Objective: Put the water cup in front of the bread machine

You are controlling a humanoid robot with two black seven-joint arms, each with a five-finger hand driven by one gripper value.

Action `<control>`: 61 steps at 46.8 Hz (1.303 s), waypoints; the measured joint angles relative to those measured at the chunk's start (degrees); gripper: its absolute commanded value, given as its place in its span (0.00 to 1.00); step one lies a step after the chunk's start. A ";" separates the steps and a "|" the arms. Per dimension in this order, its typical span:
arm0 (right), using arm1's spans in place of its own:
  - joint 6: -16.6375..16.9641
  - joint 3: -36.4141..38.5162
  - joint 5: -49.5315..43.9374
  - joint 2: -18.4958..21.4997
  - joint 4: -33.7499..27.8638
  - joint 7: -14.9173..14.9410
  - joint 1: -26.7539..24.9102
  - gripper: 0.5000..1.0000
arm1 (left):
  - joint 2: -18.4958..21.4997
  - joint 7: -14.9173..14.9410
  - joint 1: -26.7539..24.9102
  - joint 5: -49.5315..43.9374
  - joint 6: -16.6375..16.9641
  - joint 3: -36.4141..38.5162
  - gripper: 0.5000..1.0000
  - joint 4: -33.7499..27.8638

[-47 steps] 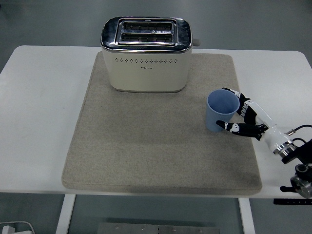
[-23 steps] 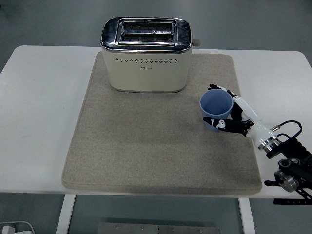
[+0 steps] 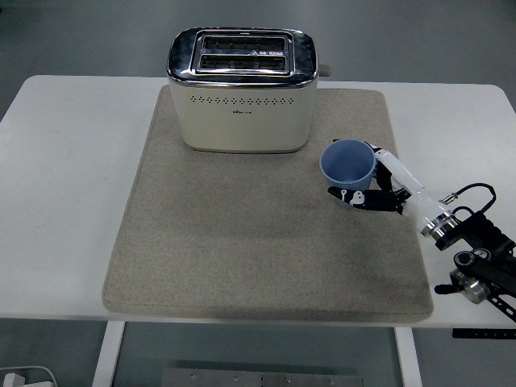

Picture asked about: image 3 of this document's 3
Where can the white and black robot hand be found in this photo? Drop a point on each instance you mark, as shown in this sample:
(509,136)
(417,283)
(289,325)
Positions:
(403,177)

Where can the light blue ribbed cup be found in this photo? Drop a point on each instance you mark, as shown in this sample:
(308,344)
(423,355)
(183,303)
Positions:
(346,165)

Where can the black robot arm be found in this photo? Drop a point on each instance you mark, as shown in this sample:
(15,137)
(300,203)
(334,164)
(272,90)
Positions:
(475,242)

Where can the cream and chrome toaster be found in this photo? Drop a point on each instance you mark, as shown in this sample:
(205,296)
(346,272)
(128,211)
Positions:
(242,125)

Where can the black table control panel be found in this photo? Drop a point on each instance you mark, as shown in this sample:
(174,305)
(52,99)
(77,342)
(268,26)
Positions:
(483,334)

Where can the beige fabric table mat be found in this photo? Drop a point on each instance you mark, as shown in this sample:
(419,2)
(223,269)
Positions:
(242,250)

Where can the white table leg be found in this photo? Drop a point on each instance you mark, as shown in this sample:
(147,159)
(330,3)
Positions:
(108,354)
(408,359)

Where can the grey metal plate with screws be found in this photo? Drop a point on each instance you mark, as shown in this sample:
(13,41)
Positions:
(262,379)

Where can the white plastic box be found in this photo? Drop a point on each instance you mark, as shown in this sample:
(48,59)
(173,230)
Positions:
(42,377)

